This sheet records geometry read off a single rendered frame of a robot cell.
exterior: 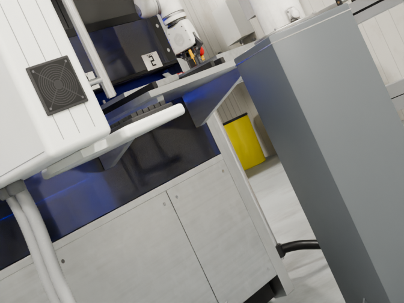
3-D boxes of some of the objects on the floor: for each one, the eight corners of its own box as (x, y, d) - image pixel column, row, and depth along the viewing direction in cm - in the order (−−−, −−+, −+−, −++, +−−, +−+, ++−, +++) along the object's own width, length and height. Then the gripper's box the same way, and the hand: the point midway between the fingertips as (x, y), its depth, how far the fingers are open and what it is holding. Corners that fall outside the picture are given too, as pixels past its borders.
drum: (273, 157, 934) (251, 109, 932) (245, 171, 920) (223, 122, 918) (261, 160, 972) (240, 115, 970) (234, 174, 959) (213, 127, 957)
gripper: (198, 8, 262) (220, 56, 263) (166, 27, 273) (188, 74, 274) (184, 12, 257) (207, 61, 257) (153, 31, 267) (175, 78, 268)
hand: (195, 62), depth 265 cm, fingers open, 3 cm apart
